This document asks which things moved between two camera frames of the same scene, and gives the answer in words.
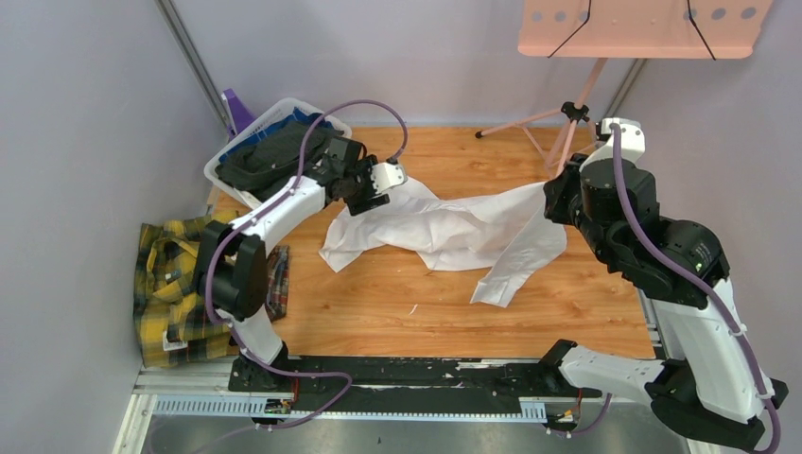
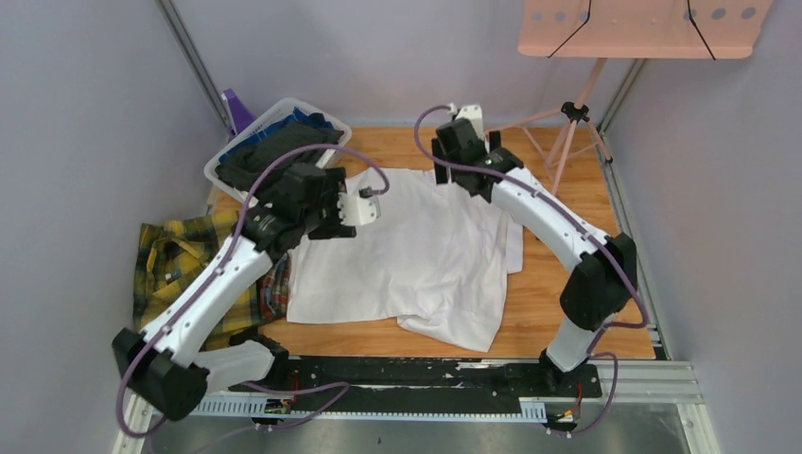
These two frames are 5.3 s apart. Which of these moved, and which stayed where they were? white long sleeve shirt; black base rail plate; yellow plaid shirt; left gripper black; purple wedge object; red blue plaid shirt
Moved: white long sleeve shirt; left gripper black
Stayed: black base rail plate; yellow plaid shirt; red blue plaid shirt; purple wedge object
